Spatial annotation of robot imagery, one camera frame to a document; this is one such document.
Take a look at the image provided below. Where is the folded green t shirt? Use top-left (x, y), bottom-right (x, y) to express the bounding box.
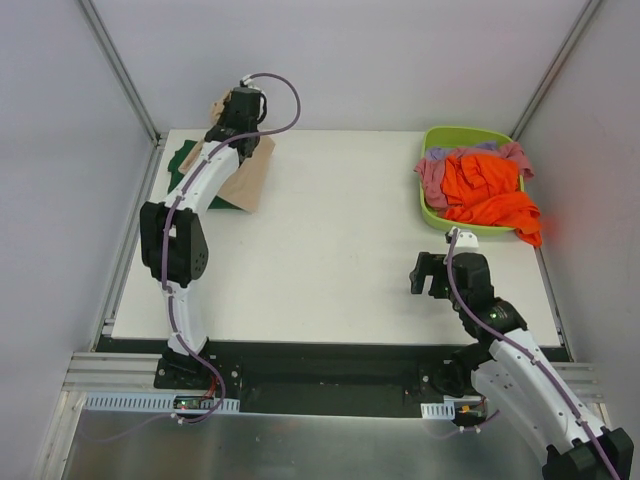
top-left (167, 140), bottom-right (239, 210)

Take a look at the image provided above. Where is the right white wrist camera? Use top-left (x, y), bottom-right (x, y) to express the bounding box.
top-left (445, 227), bottom-right (479, 252)

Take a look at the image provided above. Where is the left white cable duct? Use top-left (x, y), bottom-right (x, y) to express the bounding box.
top-left (84, 392), bottom-right (218, 416)

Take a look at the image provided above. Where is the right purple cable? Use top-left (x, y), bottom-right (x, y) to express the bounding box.
top-left (424, 234), bottom-right (621, 480)

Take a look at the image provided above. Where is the beige t shirt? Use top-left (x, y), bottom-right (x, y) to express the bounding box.
top-left (179, 88), bottom-right (278, 215)

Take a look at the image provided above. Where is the orange t shirt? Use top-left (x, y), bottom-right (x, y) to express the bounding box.
top-left (441, 154), bottom-right (542, 247)

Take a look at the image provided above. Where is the front aluminium rail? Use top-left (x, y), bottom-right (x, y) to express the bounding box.
top-left (62, 352), bottom-right (604, 403)

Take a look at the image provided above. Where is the right aluminium frame post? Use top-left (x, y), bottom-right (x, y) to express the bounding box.
top-left (510, 0), bottom-right (607, 141)

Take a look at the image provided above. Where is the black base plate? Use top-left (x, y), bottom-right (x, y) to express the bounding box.
top-left (94, 337), bottom-right (571, 419)

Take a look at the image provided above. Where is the purple cable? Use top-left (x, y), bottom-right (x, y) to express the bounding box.
top-left (79, 72), bottom-right (301, 444)
top-left (424, 234), bottom-right (621, 480)

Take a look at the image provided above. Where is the green plastic basket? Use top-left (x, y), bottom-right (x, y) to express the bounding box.
top-left (414, 126), bottom-right (526, 235)

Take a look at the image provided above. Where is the aluminium frame post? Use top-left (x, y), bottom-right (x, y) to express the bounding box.
top-left (510, 0), bottom-right (607, 141)
top-left (74, 0), bottom-right (164, 146)

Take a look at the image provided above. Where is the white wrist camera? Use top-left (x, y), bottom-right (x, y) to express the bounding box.
top-left (445, 227), bottom-right (479, 252)
top-left (239, 74), bottom-right (261, 91)

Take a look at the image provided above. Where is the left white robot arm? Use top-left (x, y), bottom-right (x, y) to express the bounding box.
top-left (140, 85), bottom-right (266, 389)

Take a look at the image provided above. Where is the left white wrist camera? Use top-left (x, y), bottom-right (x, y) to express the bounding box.
top-left (239, 74), bottom-right (261, 91)

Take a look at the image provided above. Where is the pink t shirt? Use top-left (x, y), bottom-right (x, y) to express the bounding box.
top-left (414, 142), bottom-right (534, 211)

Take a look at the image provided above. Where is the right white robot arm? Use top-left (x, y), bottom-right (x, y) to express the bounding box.
top-left (409, 252), bottom-right (634, 479)

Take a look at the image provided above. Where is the right white cable duct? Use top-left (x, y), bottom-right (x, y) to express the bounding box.
top-left (420, 401), bottom-right (456, 421)

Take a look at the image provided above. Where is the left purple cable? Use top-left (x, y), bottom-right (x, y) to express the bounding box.
top-left (79, 72), bottom-right (301, 444)

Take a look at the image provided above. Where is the left aluminium frame post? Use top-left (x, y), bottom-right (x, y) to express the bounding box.
top-left (74, 0), bottom-right (164, 146)

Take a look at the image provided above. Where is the lilac t shirt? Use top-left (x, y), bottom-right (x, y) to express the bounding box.
top-left (424, 141), bottom-right (498, 161)

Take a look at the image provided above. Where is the white cable duct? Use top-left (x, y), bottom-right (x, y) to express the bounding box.
top-left (84, 392), bottom-right (218, 416)
top-left (420, 401), bottom-right (456, 421)

